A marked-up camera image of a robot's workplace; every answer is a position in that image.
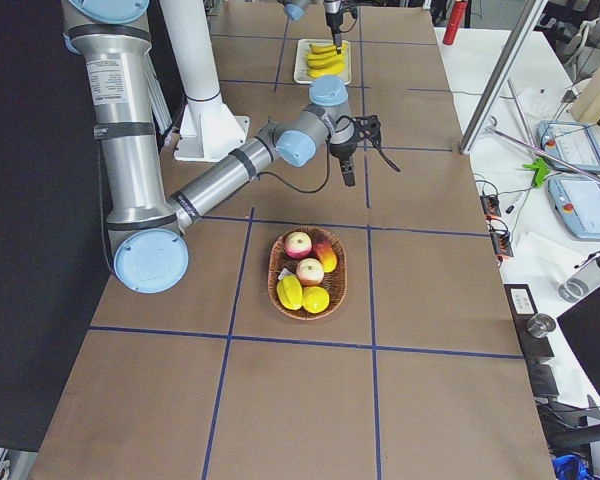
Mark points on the yellow banana basket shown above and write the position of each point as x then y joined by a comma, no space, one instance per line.
318,49

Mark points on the red cylinder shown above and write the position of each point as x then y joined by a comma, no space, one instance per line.
454,21

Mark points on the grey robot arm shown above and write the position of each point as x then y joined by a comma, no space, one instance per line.
146,226
295,9

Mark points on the yellow lemon fruit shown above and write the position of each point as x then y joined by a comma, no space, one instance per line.
315,299

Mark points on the yellow banana moved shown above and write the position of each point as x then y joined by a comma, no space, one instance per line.
325,72
333,65

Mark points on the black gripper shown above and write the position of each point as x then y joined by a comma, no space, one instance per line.
342,149
332,10

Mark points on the white bear serving tray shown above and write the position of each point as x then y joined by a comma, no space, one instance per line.
300,67

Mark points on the aluminium frame post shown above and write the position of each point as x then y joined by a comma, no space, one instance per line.
529,17

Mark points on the blue teach pendant far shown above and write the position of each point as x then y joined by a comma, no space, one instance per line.
572,142

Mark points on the long metal reacher grabber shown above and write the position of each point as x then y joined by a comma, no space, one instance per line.
532,143

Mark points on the yellow banana basket edge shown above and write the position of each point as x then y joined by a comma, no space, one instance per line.
290,292

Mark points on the orange circuit board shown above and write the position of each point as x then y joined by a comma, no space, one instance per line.
491,206
501,242

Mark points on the brown wicker basket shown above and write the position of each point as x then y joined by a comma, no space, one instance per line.
281,265

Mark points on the orange fruit in basket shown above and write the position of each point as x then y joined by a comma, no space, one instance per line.
326,255

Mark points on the pale green apple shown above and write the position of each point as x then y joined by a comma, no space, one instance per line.
310,272

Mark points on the small steel cup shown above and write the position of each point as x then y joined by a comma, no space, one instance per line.
540,325

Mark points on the orange circuit board near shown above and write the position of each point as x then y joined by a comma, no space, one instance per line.
501,242

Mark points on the yellow banana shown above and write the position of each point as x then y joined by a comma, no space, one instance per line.
325,56

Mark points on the orange circuit board far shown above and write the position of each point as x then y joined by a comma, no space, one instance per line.
491,206

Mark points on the blue teach pendant near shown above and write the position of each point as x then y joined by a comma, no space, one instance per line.
576,200

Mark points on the blue teach pendant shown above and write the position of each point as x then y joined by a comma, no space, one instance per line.
576,200
572,142

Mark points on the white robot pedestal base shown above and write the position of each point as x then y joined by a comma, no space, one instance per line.
209,130

